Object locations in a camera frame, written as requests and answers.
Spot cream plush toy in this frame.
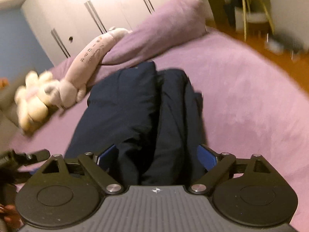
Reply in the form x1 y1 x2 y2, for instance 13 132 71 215
0 65 33 138

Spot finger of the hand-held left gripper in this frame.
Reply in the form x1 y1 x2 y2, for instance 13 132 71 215
13 149 51 166

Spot purple bed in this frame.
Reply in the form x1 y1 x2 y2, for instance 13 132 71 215
7 26 309 232

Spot purple pillow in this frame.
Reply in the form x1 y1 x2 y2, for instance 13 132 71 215
100 0 208 66

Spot long pink plush toy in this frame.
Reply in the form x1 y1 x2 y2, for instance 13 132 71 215
14 27 133 136

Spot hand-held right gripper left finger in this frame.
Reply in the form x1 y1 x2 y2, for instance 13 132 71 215
42 144 124 195

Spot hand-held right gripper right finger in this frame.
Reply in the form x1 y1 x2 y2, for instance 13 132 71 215
189 144 269 195

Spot white wardrobe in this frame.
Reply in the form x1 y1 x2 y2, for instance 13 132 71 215
20 0 186 66

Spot gold metal side table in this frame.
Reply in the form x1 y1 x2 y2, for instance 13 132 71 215
230 0 276 43

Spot person's left hand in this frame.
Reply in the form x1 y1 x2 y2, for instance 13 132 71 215
0 204 22 230

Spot navy blue garment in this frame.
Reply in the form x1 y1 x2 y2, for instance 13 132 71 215
65 61 208 186

